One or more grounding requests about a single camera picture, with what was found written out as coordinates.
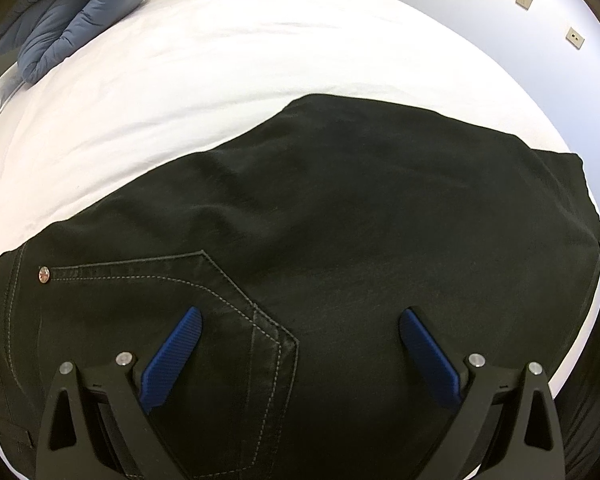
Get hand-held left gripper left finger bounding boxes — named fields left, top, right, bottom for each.
left=34, top=306, right=203, bottom=480

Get blue quilted blanket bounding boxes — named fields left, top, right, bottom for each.
left=0, top=0, right=153, bottom=86

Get black pants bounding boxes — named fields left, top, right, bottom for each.
left=0, top=93, right=600, bottom=480

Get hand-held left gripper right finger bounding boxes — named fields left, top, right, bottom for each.
left=398, top=308, right=567, bottom=480

